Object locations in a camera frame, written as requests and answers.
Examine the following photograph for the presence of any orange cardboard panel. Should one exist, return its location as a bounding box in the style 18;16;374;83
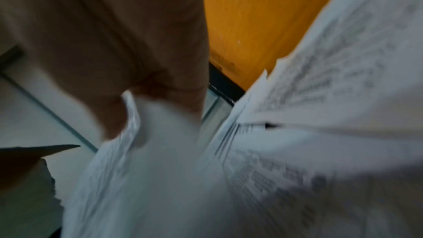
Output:
203;0;351;93

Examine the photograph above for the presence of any pile of printed papers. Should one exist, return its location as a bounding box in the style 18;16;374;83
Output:
201;0;423;238

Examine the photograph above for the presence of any aligned stack of printed sheets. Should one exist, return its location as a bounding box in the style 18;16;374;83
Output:
61;90;232;238

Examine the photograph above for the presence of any person's right hand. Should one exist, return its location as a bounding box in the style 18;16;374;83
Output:
0;0;211;141

